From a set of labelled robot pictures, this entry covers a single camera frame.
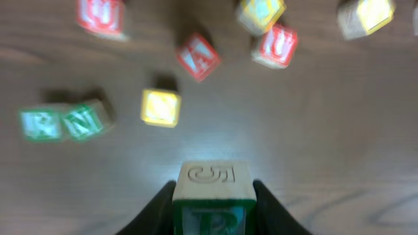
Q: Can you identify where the green J block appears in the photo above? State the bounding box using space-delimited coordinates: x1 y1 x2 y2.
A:
19 107 64 142

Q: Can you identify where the red U block left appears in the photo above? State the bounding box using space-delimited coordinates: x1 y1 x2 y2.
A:
76 0 129 41

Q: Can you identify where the green N block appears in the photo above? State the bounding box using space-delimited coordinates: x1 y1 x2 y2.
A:
61 99 114 142

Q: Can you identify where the red A block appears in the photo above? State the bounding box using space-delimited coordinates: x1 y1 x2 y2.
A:
176 33 221 82

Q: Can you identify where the red U block centre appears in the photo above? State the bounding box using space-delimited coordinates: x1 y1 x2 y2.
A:
251 24 298 69

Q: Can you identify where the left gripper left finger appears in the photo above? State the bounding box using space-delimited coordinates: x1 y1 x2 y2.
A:
116 180 176 235

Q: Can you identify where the yellow block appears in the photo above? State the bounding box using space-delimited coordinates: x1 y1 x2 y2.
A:
337 0 396 40
140 89 182 128
236 0 287 36

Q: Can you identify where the red u block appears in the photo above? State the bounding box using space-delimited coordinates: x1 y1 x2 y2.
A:
251 24 298 69
76 0 129 41

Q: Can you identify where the green R block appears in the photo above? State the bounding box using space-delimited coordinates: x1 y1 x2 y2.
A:
172 161 257 235

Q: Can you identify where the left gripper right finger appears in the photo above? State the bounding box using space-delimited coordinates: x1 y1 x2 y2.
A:
253 180 312 235

